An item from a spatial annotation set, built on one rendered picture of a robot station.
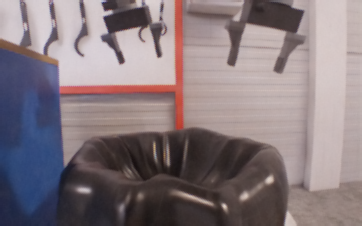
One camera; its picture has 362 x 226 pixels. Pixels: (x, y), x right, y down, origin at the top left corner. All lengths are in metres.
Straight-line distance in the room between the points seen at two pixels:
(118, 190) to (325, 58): 1.79
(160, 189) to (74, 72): 1.30
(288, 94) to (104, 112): 1.45
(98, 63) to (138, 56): 0.28
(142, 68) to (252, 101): 0.88
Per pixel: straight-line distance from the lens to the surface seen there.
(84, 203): 0.32
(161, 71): 1.37
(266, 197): 0.33
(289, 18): 0.51
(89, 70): 1.46
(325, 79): 1.86
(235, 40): 0.48
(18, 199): 0.70
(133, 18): 0.59
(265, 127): 1.63
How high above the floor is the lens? 0.78
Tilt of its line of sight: 4 degrees down
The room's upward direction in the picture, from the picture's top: 1 degrees counter-clockwise
